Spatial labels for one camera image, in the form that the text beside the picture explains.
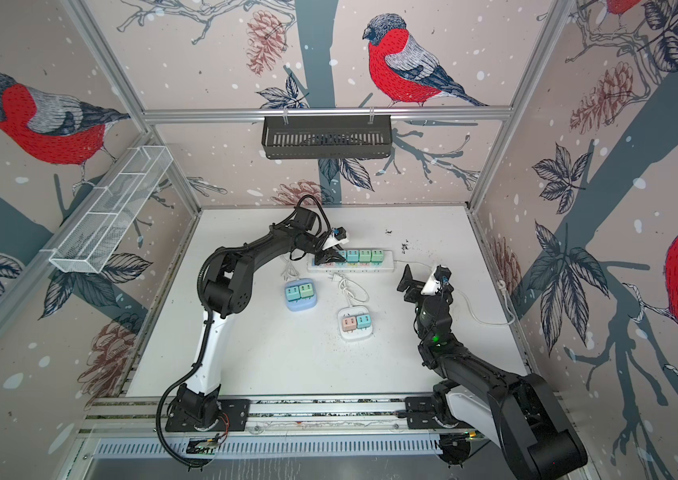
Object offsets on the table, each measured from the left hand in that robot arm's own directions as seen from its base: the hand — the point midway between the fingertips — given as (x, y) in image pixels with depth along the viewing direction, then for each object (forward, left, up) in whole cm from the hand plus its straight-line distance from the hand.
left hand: (341, 253), depth 100 cm
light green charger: (-2, -12, +1) cm, 12 cm away
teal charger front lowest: (-1, -1, +1) cm, 2 cm away
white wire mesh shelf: (-4, +61, +26) cm, 66 cm away
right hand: (-14, -23, +10) cm, 29 cm away
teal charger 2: (-16, +15, +1) cm, 22 cm away
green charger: (-2, -8, +1) cm, 8 cm away
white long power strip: (-3, -15, -4) cm, 16 cm away
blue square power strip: (-17, +13, -4) cm, 22 cm away
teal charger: (-2, -4, +1) cm, 4 cm away
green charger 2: (-15, +11, 0) cm, 18 cm away
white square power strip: (-25, -4, +1) cm, 26 cm away
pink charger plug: (-26, -2, +1) cm, 26 cm away
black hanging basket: (+36, +8, +22) cm, 43 cm away
